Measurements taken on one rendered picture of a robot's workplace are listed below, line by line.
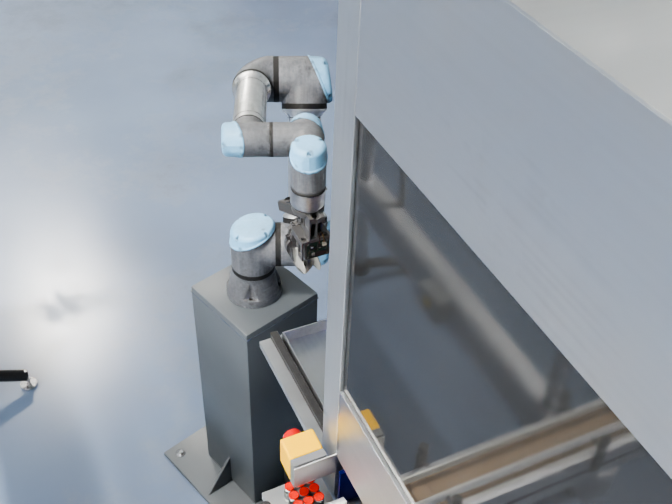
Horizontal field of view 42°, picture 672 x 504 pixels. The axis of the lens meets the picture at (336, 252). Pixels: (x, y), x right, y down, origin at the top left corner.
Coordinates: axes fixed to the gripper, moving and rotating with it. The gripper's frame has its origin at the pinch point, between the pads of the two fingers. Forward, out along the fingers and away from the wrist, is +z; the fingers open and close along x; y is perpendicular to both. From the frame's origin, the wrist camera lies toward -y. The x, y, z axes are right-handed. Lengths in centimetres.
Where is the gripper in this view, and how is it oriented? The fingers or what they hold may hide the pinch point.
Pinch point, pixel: (303, 266)
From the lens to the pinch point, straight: 202.2
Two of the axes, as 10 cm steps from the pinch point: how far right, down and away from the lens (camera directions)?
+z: -0.3, 7.5, 6.6
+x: 9.1, -2.5, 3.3
